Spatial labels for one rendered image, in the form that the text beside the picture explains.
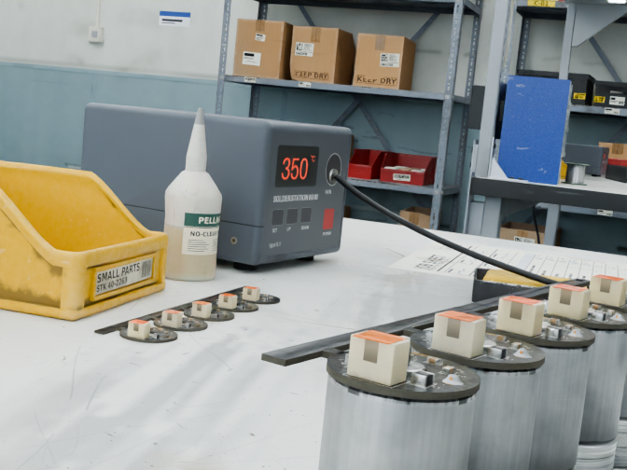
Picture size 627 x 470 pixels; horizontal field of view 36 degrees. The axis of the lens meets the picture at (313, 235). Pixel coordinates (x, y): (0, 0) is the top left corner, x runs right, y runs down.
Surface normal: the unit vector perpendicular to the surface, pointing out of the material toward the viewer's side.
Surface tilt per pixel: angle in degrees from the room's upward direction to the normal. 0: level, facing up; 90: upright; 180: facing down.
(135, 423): 0
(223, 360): 0
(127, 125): 90
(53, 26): 90
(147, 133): 90
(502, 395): 90
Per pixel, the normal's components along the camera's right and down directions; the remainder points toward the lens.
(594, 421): 0.30, 0.14
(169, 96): -0.36, 0.08
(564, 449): 0.54, 0.15
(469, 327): -0.57, 0.04
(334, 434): -0.84, -0.01
